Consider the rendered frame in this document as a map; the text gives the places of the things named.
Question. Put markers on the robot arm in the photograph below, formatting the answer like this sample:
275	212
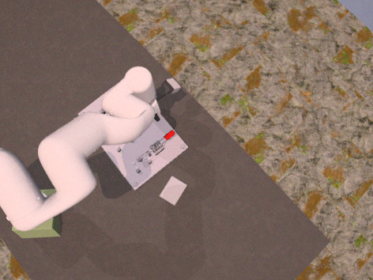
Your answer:
63	154

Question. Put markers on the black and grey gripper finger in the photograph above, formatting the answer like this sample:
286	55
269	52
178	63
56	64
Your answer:
156	117

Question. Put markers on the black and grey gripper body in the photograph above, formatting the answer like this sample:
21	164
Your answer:
156	107

